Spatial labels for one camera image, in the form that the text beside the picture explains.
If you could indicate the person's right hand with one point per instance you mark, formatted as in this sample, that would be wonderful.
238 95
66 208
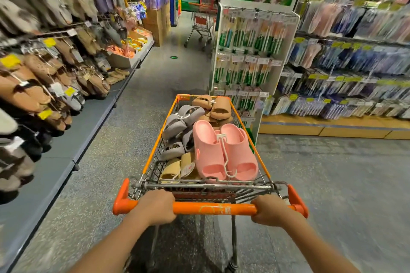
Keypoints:
272 210

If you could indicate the person's left hand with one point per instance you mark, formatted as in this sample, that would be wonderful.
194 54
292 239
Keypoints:
155 207

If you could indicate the yellow slippers pair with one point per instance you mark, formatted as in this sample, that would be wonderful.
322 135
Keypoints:
169 170

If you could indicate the orange metal shopping cart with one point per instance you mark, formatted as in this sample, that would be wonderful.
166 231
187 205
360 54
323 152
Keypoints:
208 208

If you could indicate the grey slippers pair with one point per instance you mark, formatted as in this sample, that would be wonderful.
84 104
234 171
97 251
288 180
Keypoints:
192 112
171 152

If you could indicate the rows of slippers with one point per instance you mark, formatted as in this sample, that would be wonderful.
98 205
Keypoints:
32 84

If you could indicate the person's left forearm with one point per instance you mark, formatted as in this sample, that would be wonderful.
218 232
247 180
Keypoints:
115 250

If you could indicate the person's right forearm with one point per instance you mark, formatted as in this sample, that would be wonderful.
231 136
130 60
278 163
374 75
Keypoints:
317 247

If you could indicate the long shelf with yellow base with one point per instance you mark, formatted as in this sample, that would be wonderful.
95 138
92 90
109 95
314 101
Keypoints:
320 127

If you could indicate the metal cart with red seat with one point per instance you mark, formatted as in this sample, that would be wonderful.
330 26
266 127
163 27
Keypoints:
201 21

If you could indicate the cardboard tray of sandals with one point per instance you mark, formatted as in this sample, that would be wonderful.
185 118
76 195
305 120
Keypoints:
128 58

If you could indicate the white green toothbrush stand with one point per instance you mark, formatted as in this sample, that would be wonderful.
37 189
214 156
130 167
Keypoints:
285 58

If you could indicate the rows of blue toothbrush packets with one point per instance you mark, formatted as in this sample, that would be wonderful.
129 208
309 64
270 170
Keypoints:
352 58

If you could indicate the hanging green toothbrush packs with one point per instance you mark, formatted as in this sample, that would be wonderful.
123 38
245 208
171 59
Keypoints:
243 33

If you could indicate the stack of cardboard boxes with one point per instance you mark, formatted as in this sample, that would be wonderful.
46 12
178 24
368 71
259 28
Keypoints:
157 23

